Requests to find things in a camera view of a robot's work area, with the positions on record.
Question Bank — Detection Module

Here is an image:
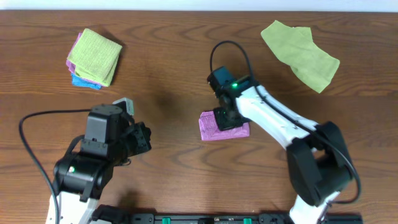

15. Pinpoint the purple microfiber cloth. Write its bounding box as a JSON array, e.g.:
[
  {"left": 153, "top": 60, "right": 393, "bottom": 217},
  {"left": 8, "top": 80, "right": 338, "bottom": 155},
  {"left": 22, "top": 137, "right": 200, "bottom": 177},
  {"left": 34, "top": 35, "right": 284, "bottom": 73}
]
[{"left": 198, "top": 111, "right": 250, "bottom": 141}]

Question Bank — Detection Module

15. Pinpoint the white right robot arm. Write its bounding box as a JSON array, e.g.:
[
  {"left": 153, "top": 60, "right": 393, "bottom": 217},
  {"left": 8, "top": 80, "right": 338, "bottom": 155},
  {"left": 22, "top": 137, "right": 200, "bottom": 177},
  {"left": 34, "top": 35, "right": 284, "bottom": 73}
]
[{"left": 208, "top": 77, "right": 359, "bottom": 223}]

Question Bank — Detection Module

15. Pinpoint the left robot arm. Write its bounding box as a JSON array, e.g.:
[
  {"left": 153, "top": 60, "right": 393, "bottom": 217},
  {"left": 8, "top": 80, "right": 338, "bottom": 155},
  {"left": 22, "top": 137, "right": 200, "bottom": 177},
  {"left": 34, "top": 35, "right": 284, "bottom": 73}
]
[{"left": 46, "top": 99, "right": 151, "bottom": 223}]

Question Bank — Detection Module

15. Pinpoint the folded blue cloth in stack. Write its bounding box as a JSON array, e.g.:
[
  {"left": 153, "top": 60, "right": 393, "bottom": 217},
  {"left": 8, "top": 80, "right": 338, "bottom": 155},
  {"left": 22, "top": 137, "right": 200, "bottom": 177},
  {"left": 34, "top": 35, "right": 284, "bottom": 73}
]
[{"left": 71, "top": 73, "right": 102, "bottom": 90}]

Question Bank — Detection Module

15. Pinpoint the folded green cloth on stack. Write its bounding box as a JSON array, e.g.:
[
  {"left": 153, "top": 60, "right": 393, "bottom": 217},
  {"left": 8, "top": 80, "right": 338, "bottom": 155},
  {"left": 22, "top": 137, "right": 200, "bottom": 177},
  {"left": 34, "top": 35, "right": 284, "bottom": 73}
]
[{"left": 67, "top": 29, "right": 123, "bottom": 86}]

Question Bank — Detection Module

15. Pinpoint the crumpled olive green cloth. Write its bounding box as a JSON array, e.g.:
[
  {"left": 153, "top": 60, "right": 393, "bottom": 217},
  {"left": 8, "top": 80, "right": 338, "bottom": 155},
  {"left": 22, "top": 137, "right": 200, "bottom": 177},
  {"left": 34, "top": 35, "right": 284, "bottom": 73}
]
[{"left": 261, "top": 21, "right": 340, "bottom": 93}]

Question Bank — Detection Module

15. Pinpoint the folded pink cloth in stack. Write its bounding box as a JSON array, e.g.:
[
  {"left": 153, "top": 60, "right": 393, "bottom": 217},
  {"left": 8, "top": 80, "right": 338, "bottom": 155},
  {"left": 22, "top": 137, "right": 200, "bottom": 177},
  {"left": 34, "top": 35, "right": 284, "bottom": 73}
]
[{"left": 65, "top": 32, "right": 103, "bottom": 87}]

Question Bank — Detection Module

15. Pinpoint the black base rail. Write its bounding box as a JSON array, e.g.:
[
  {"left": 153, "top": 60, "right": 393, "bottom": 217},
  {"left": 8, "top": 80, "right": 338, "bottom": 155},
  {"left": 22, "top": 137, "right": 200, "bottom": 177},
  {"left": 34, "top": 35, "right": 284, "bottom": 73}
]
[{"left": 90, "top": 204, "right": 364, "bottom": 224}]

